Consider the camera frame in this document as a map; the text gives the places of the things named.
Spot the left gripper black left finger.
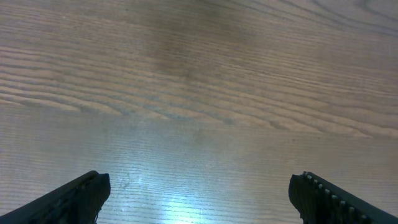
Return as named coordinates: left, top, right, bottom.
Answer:
left=1, top=170, right=111, bottom=224

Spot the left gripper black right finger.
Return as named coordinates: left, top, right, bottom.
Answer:
left=288, top=171, right=397, bottom=224

